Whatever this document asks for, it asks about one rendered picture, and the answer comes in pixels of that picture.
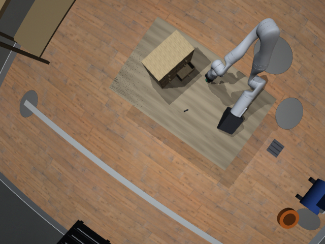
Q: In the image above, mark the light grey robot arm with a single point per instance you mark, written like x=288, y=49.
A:
x=268, y=32

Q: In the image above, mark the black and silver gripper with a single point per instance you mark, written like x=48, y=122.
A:
x=209, y=78

